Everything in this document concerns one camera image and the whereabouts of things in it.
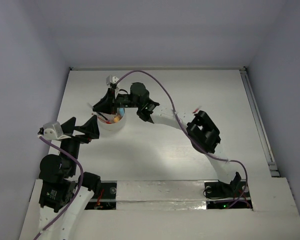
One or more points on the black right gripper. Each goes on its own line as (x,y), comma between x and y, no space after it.
(109,103)

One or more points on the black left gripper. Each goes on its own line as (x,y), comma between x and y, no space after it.
(71,136)

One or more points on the pale blue highlighter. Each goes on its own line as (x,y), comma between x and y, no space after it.
(121,112)

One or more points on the yellow cap eraser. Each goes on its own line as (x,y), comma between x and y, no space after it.
(116,119)

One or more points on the red gel pen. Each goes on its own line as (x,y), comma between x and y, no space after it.
(101,119)

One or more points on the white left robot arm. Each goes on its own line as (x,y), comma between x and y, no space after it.
(66,187)

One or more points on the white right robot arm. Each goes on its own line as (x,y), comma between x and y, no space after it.
(198,127)

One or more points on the white round pen holder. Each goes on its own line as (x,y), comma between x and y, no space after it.
(114,127)

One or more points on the foil covered front beam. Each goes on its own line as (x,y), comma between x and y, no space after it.
(166,195)

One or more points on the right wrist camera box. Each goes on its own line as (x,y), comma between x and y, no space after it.
(112,82)

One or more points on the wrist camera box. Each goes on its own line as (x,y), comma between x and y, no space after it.
(52,131)
(112,82)

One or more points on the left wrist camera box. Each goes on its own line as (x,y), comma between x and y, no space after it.
(52,131)

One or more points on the aluminium side rail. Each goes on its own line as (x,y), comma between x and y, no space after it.
(272,165)

